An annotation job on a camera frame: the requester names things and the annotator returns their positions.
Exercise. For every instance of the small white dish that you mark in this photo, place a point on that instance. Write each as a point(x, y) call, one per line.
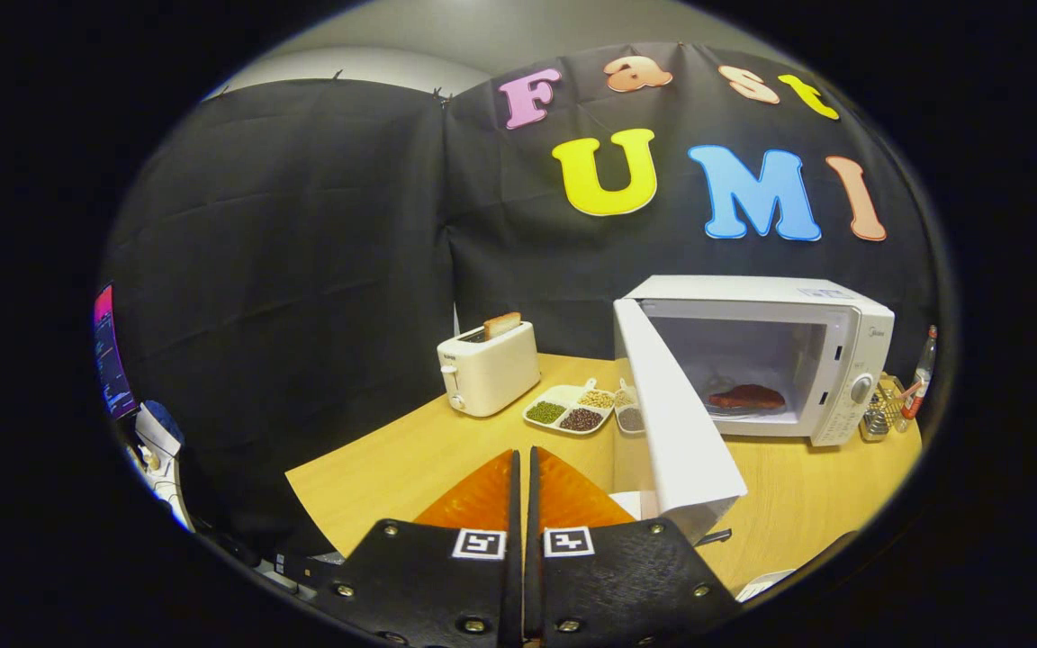
point(763, 585)

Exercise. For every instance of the clear divided plastic container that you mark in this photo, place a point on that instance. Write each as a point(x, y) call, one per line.
point(630, 416)

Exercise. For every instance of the white device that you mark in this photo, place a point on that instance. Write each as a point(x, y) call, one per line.
point(158, 459)

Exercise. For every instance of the white divided tray of beans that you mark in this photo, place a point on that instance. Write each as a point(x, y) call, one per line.
point(568, 409)

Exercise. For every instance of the toasted bread slice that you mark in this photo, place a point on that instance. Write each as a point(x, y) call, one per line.
point(502, 325)

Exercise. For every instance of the cream pop-up toaster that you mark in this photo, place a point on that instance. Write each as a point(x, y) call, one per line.
point(491, 373)

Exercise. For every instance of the white toaster oven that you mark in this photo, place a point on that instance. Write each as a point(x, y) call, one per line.
point(752, 290)

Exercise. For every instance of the brown piece of meat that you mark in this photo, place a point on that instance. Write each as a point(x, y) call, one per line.
point(746, 397)

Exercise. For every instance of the red white striped straw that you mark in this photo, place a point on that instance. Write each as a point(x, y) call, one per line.
point(911, 391)

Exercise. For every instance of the clear bottle with red label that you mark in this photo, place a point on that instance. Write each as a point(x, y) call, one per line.
point(919, 382)

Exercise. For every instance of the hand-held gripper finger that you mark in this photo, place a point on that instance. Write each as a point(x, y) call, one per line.
point(534, 585)
point(513, 576)

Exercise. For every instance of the computer monitor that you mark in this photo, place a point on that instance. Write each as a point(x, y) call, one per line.
point(112, 355)

